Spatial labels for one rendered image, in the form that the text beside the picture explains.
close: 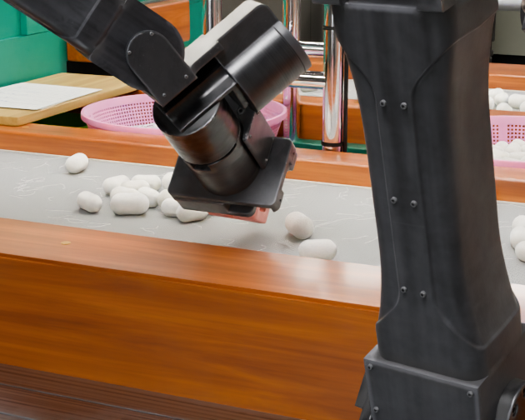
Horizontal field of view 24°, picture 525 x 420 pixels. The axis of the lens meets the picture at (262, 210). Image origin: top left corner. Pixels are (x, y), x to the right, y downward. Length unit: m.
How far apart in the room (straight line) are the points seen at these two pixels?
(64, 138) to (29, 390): 0.53
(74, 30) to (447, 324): 0.42
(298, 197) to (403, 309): 0.65
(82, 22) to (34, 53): 0.91
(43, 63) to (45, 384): 0.92
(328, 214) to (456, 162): 0.63
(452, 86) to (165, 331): 0.45
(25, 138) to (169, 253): 0.53
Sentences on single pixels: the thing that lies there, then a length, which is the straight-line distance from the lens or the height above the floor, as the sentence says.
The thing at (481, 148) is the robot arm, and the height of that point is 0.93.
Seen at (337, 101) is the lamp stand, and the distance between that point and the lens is 1.35.
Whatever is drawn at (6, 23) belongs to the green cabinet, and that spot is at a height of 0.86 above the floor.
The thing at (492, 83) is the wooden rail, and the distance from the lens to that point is 1.94.
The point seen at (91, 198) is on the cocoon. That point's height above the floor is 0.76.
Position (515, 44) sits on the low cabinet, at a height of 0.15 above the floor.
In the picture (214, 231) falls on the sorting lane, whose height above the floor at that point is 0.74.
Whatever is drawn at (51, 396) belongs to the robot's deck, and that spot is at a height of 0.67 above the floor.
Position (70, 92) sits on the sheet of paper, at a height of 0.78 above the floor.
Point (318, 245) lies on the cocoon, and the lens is 1.03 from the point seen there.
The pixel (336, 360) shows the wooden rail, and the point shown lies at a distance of 0.88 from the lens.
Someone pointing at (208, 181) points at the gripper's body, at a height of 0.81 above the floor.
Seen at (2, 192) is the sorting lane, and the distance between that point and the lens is 1.30.
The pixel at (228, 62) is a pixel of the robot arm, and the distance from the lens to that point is 0.96.
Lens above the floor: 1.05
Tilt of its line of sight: 15 degrees down
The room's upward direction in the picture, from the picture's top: straight up
